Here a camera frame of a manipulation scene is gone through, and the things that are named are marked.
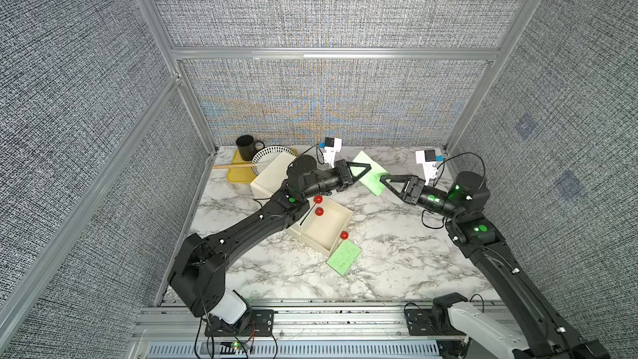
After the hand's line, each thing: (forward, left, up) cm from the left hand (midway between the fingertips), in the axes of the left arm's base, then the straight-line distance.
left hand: (377, 168), depth 64 cm
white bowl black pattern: (+38, +38, -35) cm, 64 cm away
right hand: (-3, -2, 0) cm, 3 cm away
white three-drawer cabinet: (+7, +29, -11) cm, 32 cm away
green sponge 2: (-11, +7, -35) cm, 38 cm away
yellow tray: (+29, +47, -37) cm, 66 cm away
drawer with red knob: (+3, +15, -18) cm, 24 cm away
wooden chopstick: (+31, +50, -32) cm, 67 cm away
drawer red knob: (+3, +15, -25) cm, 30 cm away
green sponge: (-2, +1, -2) cm, 3 cm away
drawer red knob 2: (-3, +6, -33) cm, 34 cm away
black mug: (+40, +45, -31) cm, 68 cm away
